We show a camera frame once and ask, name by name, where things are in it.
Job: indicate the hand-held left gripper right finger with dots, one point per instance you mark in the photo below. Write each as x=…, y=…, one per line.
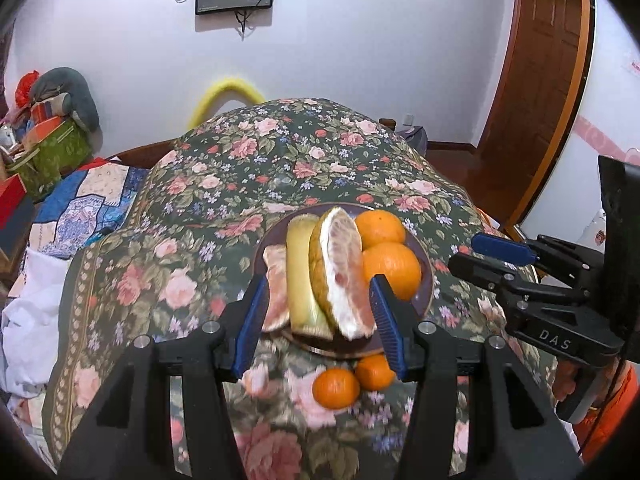
x=387, y=320

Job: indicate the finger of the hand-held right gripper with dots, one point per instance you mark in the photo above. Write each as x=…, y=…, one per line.
x=475, y=267
x=497, y=247

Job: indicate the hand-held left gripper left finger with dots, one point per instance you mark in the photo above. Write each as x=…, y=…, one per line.
x=252, y=320

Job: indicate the peeled pomelo segment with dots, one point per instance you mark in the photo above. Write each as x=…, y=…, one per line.
x=276, y=285

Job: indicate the plain orange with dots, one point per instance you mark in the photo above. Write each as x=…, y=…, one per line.
x=392, y=270

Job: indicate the purple round plate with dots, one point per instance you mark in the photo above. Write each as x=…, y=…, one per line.
x=425, y=285

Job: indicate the small tangerine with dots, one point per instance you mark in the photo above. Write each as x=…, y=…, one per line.
x=374, y=374
x=336, y=388

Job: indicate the yellow-green pomelo peel slice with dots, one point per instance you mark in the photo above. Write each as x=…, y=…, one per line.
x=299, y=270

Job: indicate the large pomelo wedge with rind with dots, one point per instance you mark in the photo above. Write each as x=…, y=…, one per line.
x=340, y=270

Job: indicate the orange with sticker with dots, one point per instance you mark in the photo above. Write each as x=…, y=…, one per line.
x=380, y=229

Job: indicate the person's right forearm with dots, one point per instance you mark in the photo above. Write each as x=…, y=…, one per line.
x=617, y=410

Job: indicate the floral blanket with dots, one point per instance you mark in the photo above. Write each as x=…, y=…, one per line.
x=210, y=200

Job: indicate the grey bag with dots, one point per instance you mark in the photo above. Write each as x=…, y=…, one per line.
x=412, y=139

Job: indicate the brown wooden door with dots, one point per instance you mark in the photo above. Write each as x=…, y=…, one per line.
x=540, y=85

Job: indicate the blue patchwork quilt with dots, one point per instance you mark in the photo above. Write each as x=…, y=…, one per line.
x=85, y=205

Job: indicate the white cloth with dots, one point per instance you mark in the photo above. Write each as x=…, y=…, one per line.
x=30, y=330

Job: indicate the yellow foam tube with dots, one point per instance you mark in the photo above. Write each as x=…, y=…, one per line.
x=227, y=86

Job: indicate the green storage box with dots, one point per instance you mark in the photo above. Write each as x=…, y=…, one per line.
x=55, y=155

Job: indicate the red box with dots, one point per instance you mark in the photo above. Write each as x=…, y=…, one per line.
x=11, y=200

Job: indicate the orange cardboard box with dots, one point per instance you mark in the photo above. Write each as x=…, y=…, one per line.
x=42, y=127

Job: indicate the grey plush toy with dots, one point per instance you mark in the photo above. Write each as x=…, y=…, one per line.
x=75, y=95

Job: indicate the red plastic bag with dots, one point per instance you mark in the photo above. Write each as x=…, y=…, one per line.
x=25, y=90

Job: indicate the white wall socket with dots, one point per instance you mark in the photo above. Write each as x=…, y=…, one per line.
x=408, y=120

